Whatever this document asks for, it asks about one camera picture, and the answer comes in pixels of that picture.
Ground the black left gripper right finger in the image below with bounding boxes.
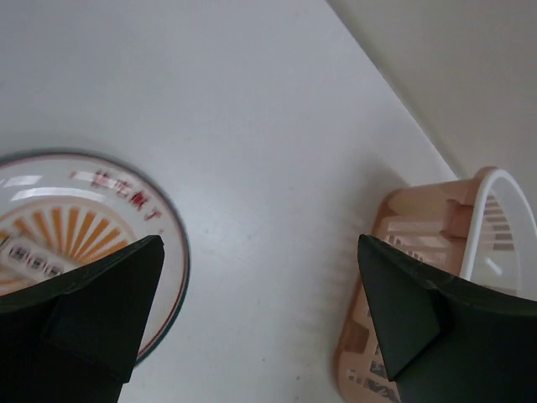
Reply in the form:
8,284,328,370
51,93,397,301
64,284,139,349
357,235,536,402

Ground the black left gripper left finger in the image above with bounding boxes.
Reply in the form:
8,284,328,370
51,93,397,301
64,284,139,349
1,235,164,402

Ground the orange sunburst white plate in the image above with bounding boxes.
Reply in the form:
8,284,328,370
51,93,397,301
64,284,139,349
1,149,190,363

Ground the white pink dish rack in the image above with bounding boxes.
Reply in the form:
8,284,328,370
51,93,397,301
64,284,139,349
333,167,536,402

